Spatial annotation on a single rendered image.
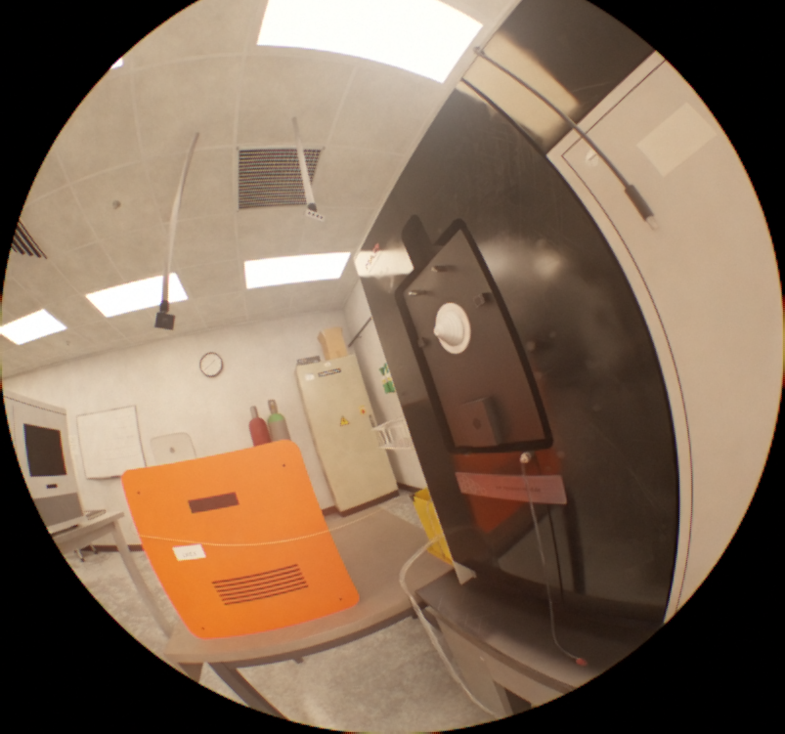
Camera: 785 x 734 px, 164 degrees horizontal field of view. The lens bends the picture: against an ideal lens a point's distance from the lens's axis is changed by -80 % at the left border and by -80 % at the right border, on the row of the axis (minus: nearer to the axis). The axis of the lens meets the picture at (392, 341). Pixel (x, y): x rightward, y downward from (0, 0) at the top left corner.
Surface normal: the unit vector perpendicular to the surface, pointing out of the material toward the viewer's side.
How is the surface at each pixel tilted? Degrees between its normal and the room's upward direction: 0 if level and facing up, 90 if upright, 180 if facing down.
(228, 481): 90
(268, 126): 180
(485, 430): 90
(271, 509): 90
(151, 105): 180
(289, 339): 90
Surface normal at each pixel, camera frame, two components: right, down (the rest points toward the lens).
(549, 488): -0.87, 0.17
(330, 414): 0.40, -0.34
